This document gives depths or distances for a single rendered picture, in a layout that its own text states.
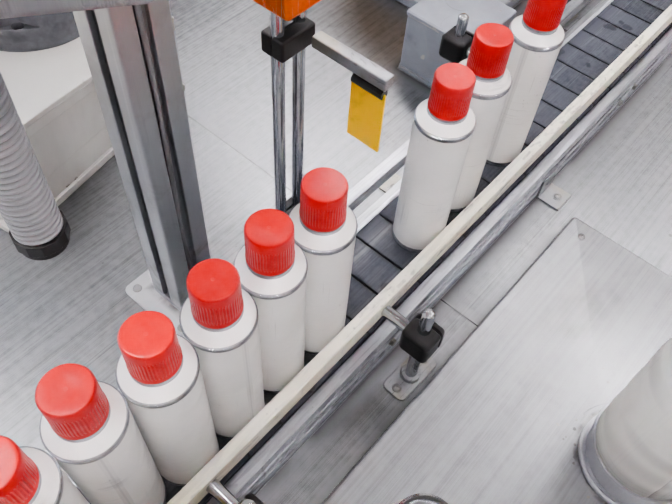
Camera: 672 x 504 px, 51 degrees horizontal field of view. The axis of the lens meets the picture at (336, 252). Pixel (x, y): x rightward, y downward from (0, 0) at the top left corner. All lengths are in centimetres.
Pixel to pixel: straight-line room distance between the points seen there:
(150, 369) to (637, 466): 35
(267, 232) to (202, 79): 51
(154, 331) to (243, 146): 47
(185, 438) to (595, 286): 42
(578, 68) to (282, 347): 57
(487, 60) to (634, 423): 31
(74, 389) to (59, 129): 42
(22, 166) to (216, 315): 14
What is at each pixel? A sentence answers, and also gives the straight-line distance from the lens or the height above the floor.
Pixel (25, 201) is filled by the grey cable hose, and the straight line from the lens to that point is 44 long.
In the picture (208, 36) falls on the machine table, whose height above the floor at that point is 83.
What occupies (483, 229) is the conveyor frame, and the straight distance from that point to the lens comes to 75.
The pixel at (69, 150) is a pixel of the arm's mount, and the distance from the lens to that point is 81.
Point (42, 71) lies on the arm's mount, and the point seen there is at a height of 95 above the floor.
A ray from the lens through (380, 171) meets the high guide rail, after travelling 66.
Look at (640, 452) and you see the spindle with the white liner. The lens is 57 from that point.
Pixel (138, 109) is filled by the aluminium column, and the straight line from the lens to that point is 51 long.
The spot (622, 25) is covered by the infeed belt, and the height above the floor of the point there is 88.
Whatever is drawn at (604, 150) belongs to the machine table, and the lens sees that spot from 94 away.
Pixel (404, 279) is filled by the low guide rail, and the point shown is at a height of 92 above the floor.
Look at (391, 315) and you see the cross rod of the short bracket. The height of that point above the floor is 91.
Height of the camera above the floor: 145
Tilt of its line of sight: 55 degrees down
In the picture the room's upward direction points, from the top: 5 degrees clockwise
